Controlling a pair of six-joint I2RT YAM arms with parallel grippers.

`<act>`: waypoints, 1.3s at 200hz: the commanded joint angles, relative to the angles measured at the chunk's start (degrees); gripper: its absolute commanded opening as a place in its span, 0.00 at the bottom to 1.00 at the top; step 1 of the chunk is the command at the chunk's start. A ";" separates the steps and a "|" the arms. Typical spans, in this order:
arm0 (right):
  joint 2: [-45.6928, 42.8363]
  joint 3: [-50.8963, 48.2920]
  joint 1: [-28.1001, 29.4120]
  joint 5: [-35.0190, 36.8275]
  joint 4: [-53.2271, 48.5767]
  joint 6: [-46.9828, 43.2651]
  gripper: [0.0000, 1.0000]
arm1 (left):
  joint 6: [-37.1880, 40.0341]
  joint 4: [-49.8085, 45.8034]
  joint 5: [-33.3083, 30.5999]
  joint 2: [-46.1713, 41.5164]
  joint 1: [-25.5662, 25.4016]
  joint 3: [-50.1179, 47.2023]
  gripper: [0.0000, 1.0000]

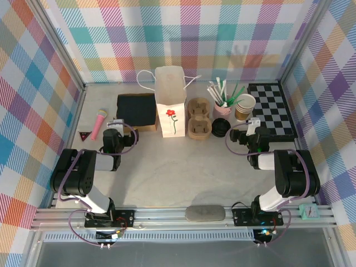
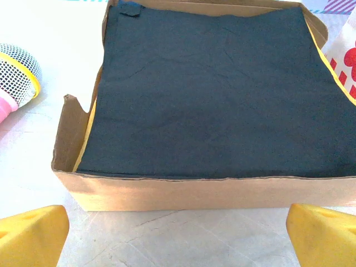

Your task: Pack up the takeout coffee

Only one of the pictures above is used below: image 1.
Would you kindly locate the pink toy microphone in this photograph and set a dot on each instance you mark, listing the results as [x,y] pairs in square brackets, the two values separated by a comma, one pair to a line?
[98,125]

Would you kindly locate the stacked black cup lids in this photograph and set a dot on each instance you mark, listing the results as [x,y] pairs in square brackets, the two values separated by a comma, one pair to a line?
[221,128]

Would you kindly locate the stacked brown paper cups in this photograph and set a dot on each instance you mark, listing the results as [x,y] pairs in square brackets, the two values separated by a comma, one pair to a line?
[244,111]

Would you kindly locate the green plastic straw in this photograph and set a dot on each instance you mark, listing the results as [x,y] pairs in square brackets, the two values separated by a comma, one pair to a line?
[233,91]
[239,95]

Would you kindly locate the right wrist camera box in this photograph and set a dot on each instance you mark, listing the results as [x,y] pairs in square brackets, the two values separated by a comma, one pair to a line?
[253,125]

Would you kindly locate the tray of dark napkins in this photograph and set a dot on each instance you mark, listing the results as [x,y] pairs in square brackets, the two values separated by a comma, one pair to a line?
[136,109]

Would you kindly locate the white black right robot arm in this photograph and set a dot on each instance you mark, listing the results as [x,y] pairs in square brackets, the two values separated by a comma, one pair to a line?
[294,178]

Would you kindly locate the mint green alarm clock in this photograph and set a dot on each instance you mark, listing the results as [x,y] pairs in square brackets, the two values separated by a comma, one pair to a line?
[308,212]

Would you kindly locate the pink straw holder cup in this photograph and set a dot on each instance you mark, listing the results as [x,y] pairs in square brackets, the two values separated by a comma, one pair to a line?
[221,111]

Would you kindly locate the white paper bag flower print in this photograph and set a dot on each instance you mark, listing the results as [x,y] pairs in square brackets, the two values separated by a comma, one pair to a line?
[171,116]

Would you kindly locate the grey oval stone pad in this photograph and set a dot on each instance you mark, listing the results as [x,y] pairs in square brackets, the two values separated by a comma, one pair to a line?
[204,213]

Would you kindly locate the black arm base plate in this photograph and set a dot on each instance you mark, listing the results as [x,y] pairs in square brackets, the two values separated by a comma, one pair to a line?
[242,217]
[125,218]

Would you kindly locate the red black triangle piece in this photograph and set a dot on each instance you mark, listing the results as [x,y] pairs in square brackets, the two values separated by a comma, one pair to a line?
[84,135]

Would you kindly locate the black grey chessboard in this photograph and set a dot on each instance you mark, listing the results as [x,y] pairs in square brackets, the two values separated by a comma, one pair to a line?
[272,111]

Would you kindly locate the small connector circuit board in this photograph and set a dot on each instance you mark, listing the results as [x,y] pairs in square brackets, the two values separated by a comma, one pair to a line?
[111,236]
[265,233]

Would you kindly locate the brown pulp cup carrier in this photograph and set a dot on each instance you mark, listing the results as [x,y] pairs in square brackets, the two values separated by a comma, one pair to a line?
[198,109]

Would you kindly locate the flat cardboard napkin box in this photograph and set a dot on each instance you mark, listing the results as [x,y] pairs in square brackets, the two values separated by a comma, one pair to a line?
[147,128]

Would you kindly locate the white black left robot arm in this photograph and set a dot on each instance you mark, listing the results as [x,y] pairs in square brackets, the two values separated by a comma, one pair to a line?
[69,178]

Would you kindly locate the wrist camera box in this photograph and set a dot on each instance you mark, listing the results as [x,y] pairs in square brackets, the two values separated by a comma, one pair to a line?
[115,125]
[253,125]

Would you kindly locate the aluminium frame rail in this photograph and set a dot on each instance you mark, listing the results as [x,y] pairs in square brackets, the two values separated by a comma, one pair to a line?
[158,218]

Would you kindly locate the aluminium frame post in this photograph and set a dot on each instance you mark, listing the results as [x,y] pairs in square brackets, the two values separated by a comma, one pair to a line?
[59,41]
[301,41]

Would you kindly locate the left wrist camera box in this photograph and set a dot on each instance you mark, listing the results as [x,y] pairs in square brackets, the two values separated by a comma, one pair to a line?
[115,125]

